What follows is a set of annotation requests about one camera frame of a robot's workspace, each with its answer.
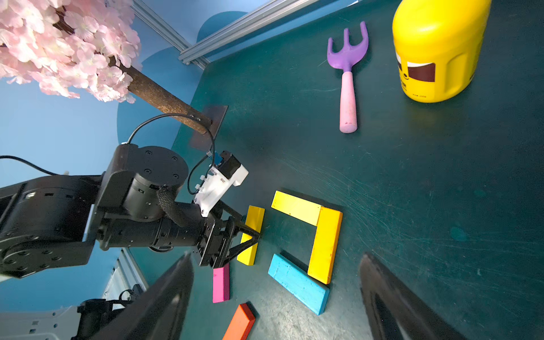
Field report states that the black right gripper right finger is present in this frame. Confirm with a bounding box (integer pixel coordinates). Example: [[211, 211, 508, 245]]
[[359, 254, 466, 339]]

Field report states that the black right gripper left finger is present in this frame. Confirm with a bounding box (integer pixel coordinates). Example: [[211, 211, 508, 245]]
[[92, 252, 194, 339]]

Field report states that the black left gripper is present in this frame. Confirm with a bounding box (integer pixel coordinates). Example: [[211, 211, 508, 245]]
[[197, 200, 259, 268]]

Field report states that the long yellow block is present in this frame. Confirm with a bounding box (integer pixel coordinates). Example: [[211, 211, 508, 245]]
[[236, 205, 266, 267]]

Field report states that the teal block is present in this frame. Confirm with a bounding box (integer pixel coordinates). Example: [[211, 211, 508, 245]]
[[268, 254, 330, 315]]

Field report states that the short yellow block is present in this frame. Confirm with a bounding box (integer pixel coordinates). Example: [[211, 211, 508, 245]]
[[271, 191, 322, 227]]

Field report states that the orange block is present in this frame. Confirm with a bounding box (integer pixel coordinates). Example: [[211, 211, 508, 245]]
[[307, 207, 343, 285]]

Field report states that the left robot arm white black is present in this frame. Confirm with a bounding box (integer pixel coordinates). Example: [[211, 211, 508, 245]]
[[1, 144, 261, 279]]

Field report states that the magenta block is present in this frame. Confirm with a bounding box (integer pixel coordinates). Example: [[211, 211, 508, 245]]
[[212, 264, 230, 303]]

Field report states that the red block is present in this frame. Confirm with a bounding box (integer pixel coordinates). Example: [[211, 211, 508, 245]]
[[222, 303, 256, 340]]

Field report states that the purple pink toy rake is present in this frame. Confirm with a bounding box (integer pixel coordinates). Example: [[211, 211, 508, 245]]
[[327, 21, 369, 134]]

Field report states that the pink blossom artificial tree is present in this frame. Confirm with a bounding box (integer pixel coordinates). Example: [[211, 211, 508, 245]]
[[1, 1, 211, 134]]

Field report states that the yellow plastic jar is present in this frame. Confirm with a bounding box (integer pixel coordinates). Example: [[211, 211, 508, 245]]
[[392, 0, 492, 103]]

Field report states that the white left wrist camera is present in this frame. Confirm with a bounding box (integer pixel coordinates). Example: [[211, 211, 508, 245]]
[[193, 150, 249, 218]]

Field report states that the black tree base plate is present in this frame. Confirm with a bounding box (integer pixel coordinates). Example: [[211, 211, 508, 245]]
[[189, 105, 229, 152]]

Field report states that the horizontal aluminium rail back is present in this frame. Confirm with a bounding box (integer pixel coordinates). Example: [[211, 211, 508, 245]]
[[179, 1, 334, 65]]

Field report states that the aluminium corner post left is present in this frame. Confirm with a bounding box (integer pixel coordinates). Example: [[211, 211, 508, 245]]
[[131, 1, 210, 69]]

